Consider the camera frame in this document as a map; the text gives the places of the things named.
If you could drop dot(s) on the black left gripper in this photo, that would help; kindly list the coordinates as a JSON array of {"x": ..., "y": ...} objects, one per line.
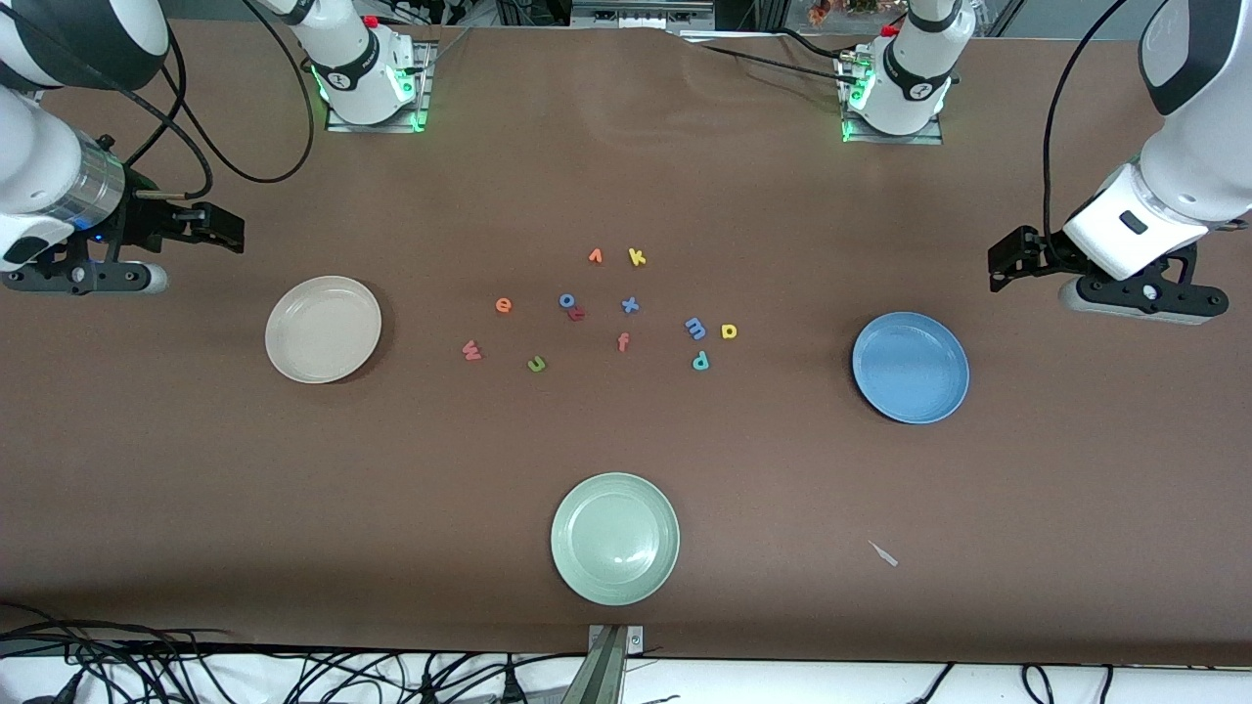
[{"x": 1039, "y": 252}]

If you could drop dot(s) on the metal mount post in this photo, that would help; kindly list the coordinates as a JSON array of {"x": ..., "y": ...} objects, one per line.
[{"x": 606, "y": 675}]

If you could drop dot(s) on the brown table cover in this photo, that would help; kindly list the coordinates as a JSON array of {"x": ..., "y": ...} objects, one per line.
[{"x": 293, "y": 489}]

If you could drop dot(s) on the blue letter m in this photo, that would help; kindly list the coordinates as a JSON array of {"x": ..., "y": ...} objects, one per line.
[{"x": 694, "y": 323}]

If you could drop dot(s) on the beige plate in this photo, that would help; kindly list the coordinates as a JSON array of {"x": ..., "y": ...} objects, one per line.
[{"x": 323, "y": 332}]

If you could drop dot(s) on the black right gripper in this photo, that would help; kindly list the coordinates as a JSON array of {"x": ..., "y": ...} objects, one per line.
[{"x": 147, "y": 223}]

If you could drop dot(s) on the white paper scrap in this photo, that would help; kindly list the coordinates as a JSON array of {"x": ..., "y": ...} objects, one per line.
[{"x": 885, "y": 556}]

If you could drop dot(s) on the green plate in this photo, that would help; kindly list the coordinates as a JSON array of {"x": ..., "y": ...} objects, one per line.
[{"x": 614, "y": 538}]

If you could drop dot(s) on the red letter w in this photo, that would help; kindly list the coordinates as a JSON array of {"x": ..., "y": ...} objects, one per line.
[{"x": 471, "y": 352}]

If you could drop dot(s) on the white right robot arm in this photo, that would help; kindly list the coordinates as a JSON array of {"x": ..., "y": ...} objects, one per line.
[{"x": 39, "y": 156}]

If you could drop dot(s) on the blue plate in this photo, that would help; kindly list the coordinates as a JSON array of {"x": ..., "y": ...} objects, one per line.
[{"x": 910, "y": 372}]

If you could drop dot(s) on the grey power strip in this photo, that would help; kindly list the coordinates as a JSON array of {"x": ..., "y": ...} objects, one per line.
[{"x": 636, "y": 15}]

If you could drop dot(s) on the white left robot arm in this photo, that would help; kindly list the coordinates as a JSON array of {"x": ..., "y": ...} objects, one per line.
[{"x": 1203, "y": 166}]

